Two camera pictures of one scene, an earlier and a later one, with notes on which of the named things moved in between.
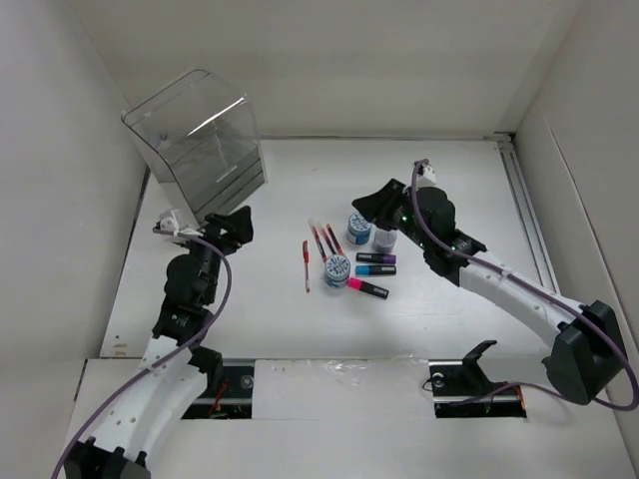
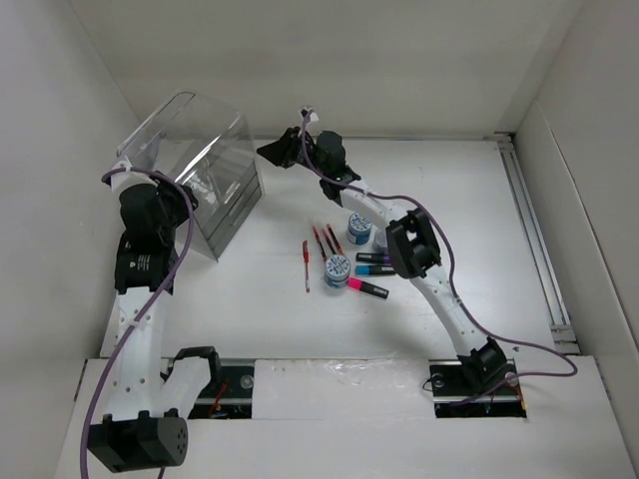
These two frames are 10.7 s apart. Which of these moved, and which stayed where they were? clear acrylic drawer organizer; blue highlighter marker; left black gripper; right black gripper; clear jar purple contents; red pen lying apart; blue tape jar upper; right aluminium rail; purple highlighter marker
Moved: clear acrylic drawer organizer; right black gripper; left black gripper
Stayed: purple highlighter marker; blue tape jar upper; right aluminium rail; red pen lying apart; clear jar purple contents; blue highlighter marker
